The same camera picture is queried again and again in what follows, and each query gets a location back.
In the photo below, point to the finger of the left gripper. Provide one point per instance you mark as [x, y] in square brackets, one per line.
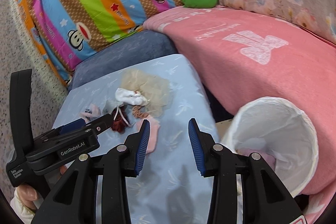
[76, 128]

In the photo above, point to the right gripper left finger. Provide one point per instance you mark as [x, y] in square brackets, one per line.
[73, 198]

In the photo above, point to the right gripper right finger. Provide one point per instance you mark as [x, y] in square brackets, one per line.
[241, 183]

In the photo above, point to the white lined trash bin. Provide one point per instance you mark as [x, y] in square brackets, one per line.
[277, 127]

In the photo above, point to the left hand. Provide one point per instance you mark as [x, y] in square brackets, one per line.
[28, 196]

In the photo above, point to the pink leopard bow hair clip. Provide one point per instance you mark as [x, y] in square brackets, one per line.
[91, 113]

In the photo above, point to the dark red velvet scrunchie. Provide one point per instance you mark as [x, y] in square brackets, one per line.
[120, 120]

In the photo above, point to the white rolled sock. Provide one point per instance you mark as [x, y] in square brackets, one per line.
[130, 97]

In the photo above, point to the pink cloth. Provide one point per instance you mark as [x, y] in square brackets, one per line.
[154, 128]

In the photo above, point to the light blue sheet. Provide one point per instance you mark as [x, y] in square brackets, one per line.
[169, 189]

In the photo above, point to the beige tulle fabric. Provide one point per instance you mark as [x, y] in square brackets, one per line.
[154, 88]

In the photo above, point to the blue grey cushion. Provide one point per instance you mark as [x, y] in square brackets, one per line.
[138, 48]

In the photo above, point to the pink blanket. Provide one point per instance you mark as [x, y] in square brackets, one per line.
[241, 56]

